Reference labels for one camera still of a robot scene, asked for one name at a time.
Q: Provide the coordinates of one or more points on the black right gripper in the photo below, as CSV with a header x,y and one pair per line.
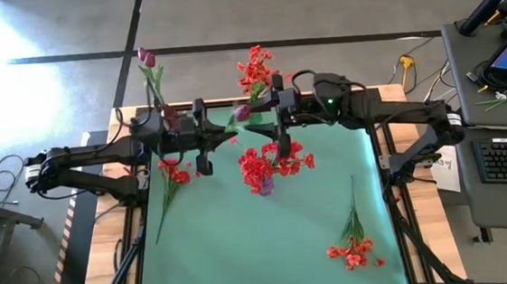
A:
x,y
288,107

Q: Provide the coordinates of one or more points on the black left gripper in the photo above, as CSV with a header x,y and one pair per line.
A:
x,y
189,133

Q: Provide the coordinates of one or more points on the orange artificial flower bunch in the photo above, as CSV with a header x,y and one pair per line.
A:
x,y
355,252
254,71

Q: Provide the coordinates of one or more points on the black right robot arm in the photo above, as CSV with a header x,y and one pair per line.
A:
x,y
391,108

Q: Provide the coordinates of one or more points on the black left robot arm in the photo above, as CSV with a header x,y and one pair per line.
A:
x,y
91,155

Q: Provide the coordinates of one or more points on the red ribbed glass vase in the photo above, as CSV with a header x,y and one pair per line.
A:
x,y
170,114

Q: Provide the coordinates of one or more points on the pink ribbed glass vase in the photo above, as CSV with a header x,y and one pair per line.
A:
x,y
266,188

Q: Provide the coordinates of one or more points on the fallen red petal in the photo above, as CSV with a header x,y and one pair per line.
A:
x,y
234,140

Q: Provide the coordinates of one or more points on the green table mat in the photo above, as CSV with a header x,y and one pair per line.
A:
x,y
266,241

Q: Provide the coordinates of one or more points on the yellow power plug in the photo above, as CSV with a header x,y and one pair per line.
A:
x,y
407,62

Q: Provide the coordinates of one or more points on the black hazard-striped floor mat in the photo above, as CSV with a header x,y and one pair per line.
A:
x,y
82,246

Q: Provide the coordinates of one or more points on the white paper sheet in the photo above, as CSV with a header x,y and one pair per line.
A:
x,y
449,181

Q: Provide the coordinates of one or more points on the grey computer cart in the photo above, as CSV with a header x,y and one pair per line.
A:
x,y
472,97

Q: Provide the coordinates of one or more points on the black aluminium table frame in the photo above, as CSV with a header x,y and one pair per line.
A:
x,y
142,268

